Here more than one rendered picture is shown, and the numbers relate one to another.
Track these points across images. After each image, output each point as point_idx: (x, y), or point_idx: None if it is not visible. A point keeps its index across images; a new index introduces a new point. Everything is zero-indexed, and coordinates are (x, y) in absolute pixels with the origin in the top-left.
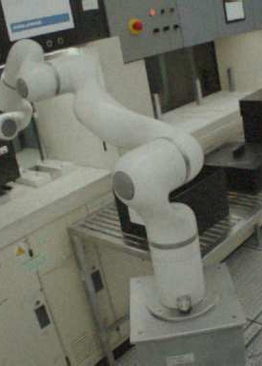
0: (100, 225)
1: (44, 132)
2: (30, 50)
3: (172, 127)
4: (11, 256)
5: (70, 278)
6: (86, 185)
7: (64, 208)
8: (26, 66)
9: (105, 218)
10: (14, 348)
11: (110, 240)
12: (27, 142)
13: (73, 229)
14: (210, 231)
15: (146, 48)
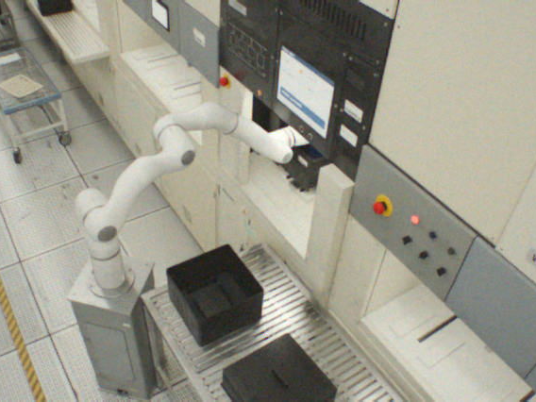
0: (251, 261)
1: None
2: (184, 112)
3: (102, 211)
4: (240, 208)
5: None
6: (290, 243)
7: (273, 232)
8: (161, 117)
9: (260, 266)
10: (226, 242)
11: None
12: None
13: (257, 244)
14: (180, 323)
15: (387, 238)
